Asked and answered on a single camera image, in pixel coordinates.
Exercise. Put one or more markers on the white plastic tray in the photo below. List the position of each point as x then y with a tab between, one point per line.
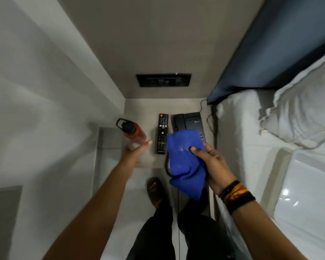
308	197

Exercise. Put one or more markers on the black sandal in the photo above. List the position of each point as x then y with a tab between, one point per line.
155	192

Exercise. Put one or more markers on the black remote control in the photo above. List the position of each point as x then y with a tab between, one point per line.
162	132

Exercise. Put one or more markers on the blue padded headboard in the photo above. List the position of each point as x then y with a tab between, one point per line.
265	51

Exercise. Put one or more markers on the white pillow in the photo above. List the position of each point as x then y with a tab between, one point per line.
306	111

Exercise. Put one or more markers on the blue microfibre cloth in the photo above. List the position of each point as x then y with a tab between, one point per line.
182	159

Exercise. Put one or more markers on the black and orange wristbands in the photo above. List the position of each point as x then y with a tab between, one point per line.
237	197

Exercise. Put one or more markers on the person's left hand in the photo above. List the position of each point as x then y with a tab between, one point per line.
132	158

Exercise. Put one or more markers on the red water bottle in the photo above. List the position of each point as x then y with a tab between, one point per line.
134	131

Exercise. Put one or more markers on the black desk telephone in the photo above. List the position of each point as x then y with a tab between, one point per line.
191	121

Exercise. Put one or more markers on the person's right hand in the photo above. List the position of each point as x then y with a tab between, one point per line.
216	170

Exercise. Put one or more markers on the person's black trousers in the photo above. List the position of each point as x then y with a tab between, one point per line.
200	238

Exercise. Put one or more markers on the person's left forearm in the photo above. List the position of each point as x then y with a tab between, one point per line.
92	219

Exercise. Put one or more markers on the black wall switch panel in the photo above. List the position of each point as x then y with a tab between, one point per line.
163	80

